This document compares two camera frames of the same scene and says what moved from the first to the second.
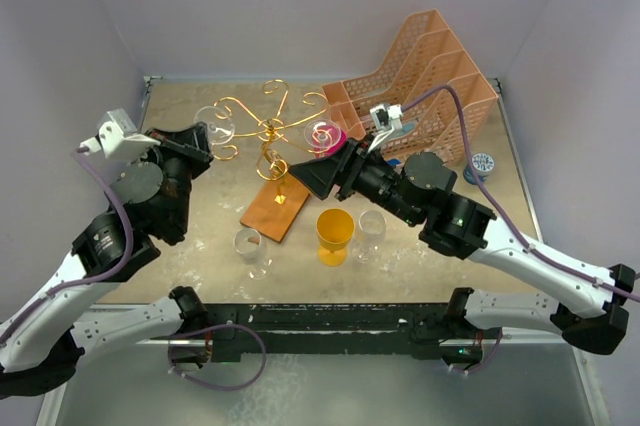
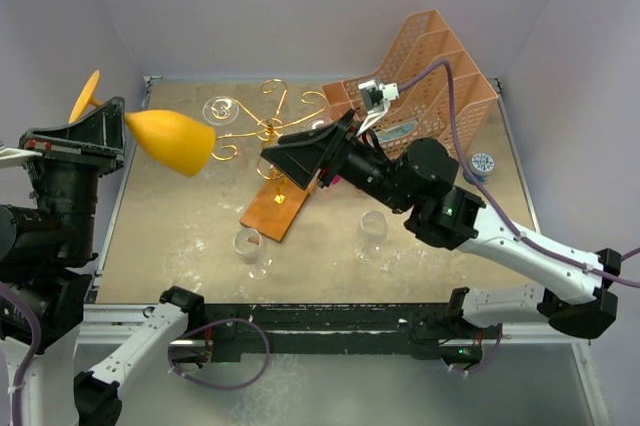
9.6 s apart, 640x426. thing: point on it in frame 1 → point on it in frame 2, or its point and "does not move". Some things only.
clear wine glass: [372, 227] does not move
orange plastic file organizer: [425, 99] does not move
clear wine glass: [219, 122] → [220, 110]
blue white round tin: [482, 163] does not move
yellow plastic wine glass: [335, 228] → [182, 142]
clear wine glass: [250, 245] does not move
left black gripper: [191, 142] → [97, 138]
